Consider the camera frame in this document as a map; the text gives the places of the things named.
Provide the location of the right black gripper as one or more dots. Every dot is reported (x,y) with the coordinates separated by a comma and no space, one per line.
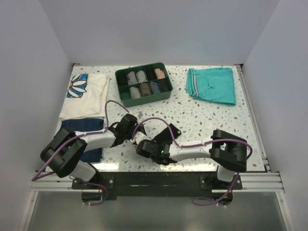
(152,141)

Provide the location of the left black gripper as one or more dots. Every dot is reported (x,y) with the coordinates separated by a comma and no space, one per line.
(141,128)

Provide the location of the black underwear beige waistband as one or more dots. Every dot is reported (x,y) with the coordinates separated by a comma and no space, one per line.
(165,136)

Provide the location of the navy blue garment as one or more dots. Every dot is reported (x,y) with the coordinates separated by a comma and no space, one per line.
(85,125)

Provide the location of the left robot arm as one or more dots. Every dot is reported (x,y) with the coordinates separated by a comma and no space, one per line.
(63,153)

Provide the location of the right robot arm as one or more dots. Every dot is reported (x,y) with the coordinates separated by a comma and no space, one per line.
(229,151)

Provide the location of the pink rolled underwear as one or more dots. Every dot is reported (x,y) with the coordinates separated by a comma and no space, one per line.
(159,73)

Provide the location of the beige grey rolled sock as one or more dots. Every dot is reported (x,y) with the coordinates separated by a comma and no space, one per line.
(135,93)

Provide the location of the brown rolled sock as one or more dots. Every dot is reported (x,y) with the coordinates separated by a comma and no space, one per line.
(145,89)

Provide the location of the green divided organizer tray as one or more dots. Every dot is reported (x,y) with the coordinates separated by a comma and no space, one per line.
(124,88)

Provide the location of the white daisy print shirt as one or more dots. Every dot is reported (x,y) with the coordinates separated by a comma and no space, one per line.
(85,97)

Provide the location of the striped rolled sock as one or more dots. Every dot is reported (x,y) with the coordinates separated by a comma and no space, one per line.
(154,86)

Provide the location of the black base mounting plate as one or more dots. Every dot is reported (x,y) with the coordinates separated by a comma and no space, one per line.
(112,185)

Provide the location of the light grey rolled sock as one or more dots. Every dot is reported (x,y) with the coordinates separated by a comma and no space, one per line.
(141,76)

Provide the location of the black rolled sock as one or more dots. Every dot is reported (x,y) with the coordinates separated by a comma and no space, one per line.
(164,85)

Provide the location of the teal folded shorts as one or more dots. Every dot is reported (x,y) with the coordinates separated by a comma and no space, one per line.
(214,85)

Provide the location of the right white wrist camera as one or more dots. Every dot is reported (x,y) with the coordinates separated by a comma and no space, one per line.
(138,137)

